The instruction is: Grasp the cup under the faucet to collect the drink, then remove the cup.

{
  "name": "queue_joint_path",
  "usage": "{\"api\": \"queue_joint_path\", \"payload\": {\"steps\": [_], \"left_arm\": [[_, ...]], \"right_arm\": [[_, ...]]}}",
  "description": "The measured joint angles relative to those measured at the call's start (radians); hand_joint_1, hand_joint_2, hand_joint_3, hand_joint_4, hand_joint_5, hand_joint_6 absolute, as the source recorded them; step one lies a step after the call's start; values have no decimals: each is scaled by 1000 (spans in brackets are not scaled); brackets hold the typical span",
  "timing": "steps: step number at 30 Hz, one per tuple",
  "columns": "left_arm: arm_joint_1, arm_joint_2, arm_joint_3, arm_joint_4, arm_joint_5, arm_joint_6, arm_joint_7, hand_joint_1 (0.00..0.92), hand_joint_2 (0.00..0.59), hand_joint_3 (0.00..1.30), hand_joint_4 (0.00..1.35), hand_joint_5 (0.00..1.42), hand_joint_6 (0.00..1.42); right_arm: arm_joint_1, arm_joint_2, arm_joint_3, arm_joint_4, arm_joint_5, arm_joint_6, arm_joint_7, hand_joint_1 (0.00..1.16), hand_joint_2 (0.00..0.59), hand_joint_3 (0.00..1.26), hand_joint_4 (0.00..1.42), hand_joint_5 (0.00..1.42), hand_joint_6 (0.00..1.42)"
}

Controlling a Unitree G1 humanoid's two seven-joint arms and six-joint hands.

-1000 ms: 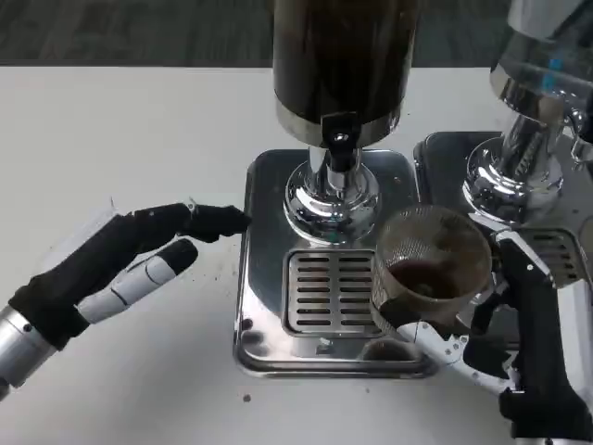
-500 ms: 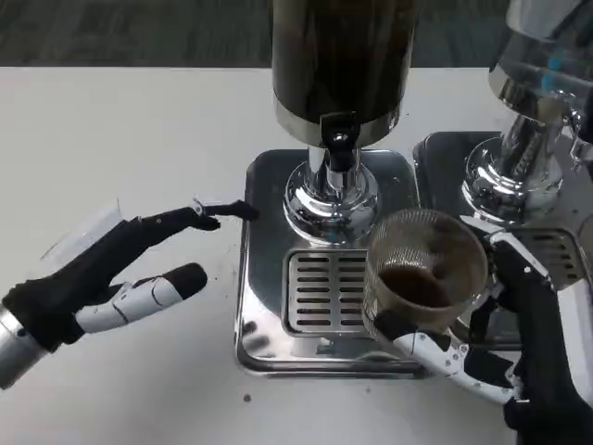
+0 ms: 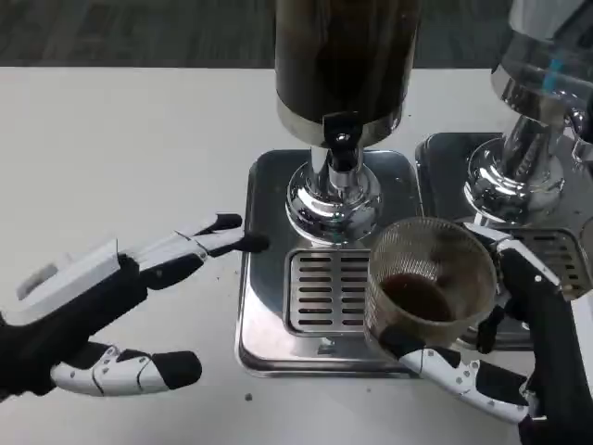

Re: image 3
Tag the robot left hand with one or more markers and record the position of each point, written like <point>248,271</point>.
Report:
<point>69,306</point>

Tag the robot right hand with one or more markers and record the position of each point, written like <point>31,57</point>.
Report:
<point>551,334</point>

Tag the clear ribbed glass cup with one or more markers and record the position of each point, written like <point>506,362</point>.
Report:
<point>417,296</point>

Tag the slotted steel drip grid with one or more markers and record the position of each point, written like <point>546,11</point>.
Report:
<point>563,255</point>
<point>324,292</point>

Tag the clear drink dispenser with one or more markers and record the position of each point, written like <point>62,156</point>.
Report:
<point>528,153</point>

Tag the steel drip tray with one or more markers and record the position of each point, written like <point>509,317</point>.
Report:
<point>264,296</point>
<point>445,185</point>

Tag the chrome dispenser tap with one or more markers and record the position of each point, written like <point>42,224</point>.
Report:
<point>581,130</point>

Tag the black dispenser tap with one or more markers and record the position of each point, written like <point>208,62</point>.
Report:
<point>342,148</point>

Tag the dark drink dispenser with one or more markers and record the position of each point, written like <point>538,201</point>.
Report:
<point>343,55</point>

